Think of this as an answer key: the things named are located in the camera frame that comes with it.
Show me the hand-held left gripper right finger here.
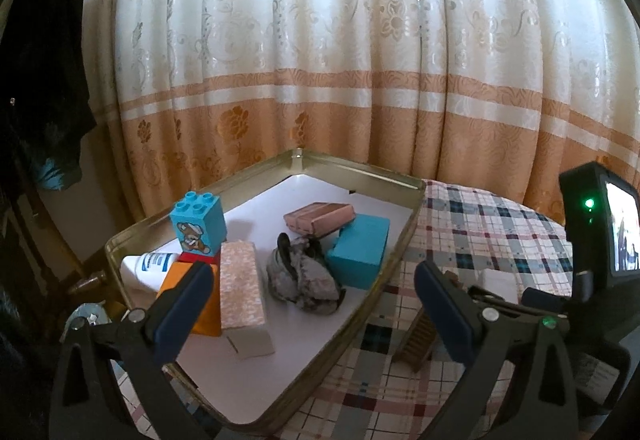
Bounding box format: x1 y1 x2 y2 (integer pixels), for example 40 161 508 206
414 261 586 440

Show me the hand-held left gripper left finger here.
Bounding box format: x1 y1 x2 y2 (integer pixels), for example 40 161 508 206
47 262 226 440

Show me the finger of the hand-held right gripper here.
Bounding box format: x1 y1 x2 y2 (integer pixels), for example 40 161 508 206
467 286 572 317

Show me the orange building block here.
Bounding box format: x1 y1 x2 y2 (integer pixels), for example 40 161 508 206
156 262 222 337

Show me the red toy building block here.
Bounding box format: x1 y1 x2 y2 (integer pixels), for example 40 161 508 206
177 253 221 266

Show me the pale pink patterned box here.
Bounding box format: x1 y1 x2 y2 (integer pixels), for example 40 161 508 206
219 241 277 361

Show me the teal bear print building block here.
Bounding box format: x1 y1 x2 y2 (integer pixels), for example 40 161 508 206
169 191 227 258

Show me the plain teal building block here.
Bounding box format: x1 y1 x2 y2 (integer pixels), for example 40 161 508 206
326 214 391 291

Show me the golden metal tray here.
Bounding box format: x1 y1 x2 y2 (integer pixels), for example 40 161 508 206
104 148 427 436

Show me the copper pink box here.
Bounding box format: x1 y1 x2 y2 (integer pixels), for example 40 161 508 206
283 202 357 237

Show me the brown wooden comb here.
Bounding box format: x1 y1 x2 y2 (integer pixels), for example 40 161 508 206
391 270 461 373

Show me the plain white box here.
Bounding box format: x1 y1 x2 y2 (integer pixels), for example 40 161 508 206
477 269 522 305

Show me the white tube with blue label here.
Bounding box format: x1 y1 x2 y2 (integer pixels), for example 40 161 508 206
121 252 181 293

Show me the clear glass jar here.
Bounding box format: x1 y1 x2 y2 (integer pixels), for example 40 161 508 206
62 302 113 336

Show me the wooden chair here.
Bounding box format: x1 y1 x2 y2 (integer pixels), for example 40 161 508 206
10 170 108 305

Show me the grey crumpled cloth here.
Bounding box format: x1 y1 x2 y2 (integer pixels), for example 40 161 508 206
265 233 347 317

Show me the dark cloth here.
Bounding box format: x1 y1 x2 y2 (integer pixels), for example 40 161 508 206
0 0 97 193

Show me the cream and orange floral curtain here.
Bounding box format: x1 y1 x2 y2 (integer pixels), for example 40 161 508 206
80 0 640 225

